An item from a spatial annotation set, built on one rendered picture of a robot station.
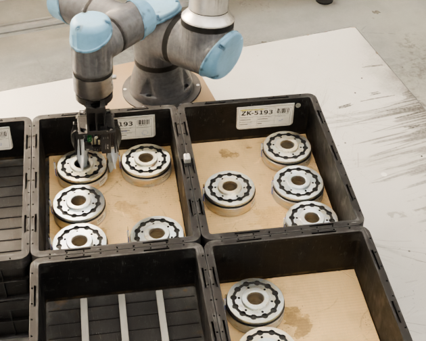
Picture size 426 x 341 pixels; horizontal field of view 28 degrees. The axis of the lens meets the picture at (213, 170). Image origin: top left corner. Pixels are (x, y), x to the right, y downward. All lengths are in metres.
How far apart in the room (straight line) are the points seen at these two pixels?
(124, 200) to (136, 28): 0.35
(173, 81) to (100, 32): 0.48
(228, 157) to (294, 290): 0.38
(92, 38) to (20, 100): 0.73
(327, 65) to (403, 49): 1.42
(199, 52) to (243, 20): 2.00
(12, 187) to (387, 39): 2.33
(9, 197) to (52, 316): 0.33
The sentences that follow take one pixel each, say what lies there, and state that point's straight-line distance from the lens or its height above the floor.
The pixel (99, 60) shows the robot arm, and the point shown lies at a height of 1.14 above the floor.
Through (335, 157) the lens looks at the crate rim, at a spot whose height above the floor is 0.92.
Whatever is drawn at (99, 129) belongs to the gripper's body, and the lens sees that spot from 1.63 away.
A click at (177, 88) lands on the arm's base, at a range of 1.99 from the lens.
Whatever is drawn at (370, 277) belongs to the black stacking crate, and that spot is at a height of 0.89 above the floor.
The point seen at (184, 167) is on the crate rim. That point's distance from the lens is 1.66.
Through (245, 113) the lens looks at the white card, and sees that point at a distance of 1.82.
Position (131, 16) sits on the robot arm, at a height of 1.18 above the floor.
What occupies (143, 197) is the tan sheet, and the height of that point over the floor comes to 0.83.
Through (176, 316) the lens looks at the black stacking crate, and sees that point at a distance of 1.52.
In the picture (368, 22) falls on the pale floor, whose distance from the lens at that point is 3.88.
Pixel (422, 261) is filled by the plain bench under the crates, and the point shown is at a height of 0.70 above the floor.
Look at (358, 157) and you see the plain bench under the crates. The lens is 2.05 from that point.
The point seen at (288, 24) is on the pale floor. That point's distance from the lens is 3.81.
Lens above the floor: 2.02
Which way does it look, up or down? 42 degrees down
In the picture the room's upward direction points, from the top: 1 degrees clockwise
